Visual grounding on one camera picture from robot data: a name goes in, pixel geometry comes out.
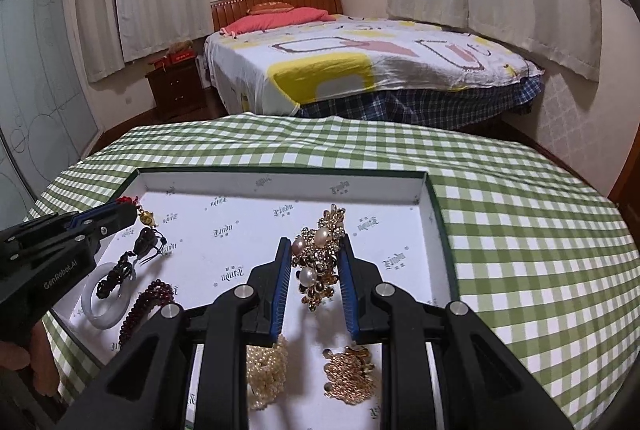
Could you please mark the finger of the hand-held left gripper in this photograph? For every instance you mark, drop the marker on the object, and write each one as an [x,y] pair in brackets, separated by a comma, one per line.
[112,230]
[92,216]

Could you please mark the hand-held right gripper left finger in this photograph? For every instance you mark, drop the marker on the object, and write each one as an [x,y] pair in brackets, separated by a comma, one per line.
[281,290]

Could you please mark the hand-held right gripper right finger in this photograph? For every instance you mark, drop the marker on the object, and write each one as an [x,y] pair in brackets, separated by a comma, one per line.
[348,295]

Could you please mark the red and gold charm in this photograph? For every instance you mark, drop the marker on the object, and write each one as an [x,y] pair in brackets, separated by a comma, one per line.
[146,216]

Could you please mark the dark beaded pendant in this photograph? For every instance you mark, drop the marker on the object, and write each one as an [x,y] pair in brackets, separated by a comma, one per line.
[112,279]

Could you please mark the pearl and rhinestone brooch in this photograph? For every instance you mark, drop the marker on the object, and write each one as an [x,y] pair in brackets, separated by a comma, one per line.
[320,255]

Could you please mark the white jade bangle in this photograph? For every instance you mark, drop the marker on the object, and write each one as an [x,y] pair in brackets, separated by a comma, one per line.
[93,307]

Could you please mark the gold filigree brooch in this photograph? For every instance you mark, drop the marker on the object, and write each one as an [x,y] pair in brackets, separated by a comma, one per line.
[350,372]

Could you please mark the green shallow cardboard box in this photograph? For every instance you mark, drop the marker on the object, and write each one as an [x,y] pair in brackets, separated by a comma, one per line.
[235,220]

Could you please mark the person's left hand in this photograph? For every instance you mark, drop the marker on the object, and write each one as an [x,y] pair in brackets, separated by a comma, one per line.
[42,360]

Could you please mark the frosted glass wardrobe door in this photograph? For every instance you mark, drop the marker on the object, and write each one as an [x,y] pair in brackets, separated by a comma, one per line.
[40,85]

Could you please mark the dark wooden nightstand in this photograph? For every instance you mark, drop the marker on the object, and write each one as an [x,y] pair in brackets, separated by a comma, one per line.
[175,90]

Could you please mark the green checkered tablecloth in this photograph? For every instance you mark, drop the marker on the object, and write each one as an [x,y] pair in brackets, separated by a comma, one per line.
[500,235]

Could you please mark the red gift box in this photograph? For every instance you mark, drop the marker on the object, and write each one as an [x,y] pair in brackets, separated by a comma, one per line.
[177,60]

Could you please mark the brown plush toy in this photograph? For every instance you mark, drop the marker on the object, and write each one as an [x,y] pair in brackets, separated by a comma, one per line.
[181,47]

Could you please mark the blue plaid bed skirt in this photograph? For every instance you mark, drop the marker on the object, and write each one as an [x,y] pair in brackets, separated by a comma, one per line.
[425,103]

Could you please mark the patterned white bedsheet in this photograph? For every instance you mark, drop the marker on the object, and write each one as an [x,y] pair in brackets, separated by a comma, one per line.
[350,55]

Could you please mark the wooden bed headboard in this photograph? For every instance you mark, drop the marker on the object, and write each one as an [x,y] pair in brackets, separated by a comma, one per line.
[235,5]

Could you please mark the pink pillow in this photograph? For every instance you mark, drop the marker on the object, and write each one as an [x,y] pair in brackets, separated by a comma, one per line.
[280,19]

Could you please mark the red embroidered cushion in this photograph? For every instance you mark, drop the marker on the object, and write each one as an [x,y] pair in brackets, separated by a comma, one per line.
[270,8]

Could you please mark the brown wooden door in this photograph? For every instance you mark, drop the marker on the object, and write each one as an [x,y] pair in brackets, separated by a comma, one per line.
[625,190]

